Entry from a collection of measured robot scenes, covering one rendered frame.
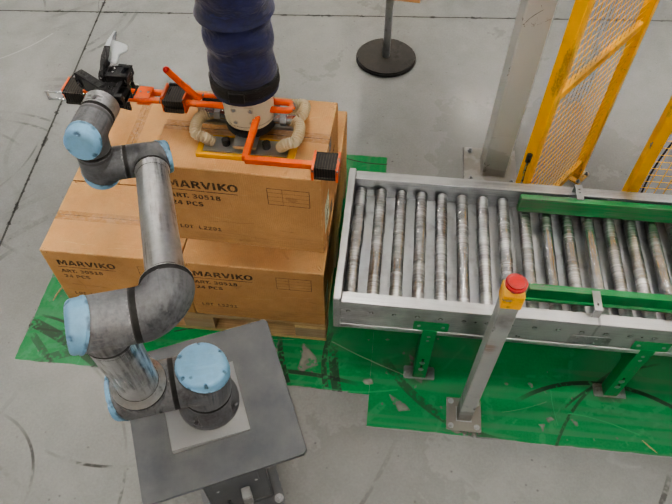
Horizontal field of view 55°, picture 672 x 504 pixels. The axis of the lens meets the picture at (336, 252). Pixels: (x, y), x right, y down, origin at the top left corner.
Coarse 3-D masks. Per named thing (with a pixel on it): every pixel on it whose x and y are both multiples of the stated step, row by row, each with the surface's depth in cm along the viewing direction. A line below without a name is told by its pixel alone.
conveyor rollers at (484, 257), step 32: (384, 192) 285; (352, 224) 275; (416, 224) 275; (480, 224) 274; (544, 224) 274; (608, 224) 274; (352, 256) 264; (416, 256) 264; (480, 256) 265; (544, 256) 266; (576, 256) 264; (608, 256) 267; (640, 256) 264; (352, 288) 254; (416, 288) 254; (480, 288) 256; (640, 288) 255
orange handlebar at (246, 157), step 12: (84, 96) 218; (144, 96) 216; (204, 96) 217; (276, 108) 212; (288, 108) 212; (252, 120) 209; (252, 132) 205; (252, 144) 204; (252, 156) 199; (300, 168) 198
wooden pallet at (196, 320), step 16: (336, 256) 326; (192, 320) 300; (208, 320) 298; (224, 320) 306; (240, 320) 306; (256, 320) 294; (272, 320) 292; (288, 336) 302; (304, 336) 301; (320, 336) 299
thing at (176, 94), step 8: (168, 88) 218; (176, 88) 218; (160, 96) 214; (168, 96) 215; (176, 96) 215; (184, 96) 214; (168, 104) 214; (176, 104) 213; (184, 104) 214; (168, 112) 217; (176, 112) 216
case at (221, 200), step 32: (224, 128) 227; (320, 128) 227; (192, 160) 218; (224, 160) 217; (192, 192) 225; (224, 192) 223; (256, 192) 220; (288, 192) 218; (320, 192) 216; (192, 224) 240; (224, 224) 237; (256, 224) 235; (288, 224) 232; (320, 224) 230
